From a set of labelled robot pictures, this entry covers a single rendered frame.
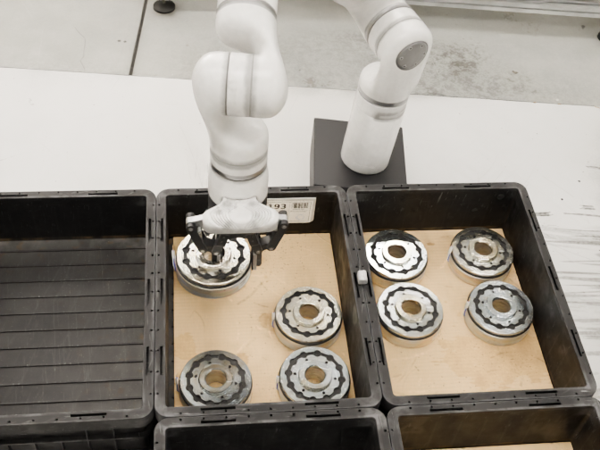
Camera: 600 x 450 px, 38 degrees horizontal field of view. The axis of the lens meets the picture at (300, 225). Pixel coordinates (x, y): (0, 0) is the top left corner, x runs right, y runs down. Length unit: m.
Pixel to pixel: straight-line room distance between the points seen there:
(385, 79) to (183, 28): 1.86
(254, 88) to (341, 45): 2.27
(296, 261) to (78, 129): 0.62
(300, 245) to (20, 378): 0.48
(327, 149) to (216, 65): 0.73
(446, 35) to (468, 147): 1.52
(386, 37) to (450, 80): 1.73
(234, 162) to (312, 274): 0.44
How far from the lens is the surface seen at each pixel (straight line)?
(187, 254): 1.21
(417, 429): 1.23
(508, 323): 1.39
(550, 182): 1.85
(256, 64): 0.96
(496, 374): 1.37
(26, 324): 1.39
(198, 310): 1.37
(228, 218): 1.05
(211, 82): 0.96
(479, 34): 3.40
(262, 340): 1.34
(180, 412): 1.16
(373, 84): 1.48
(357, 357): 1.28
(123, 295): 1.40
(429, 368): 1.35
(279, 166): 1.76
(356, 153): 1.60
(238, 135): 1.01
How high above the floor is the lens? 1.95
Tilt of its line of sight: 49 degrees down
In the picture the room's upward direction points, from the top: 7 degrees clockwise
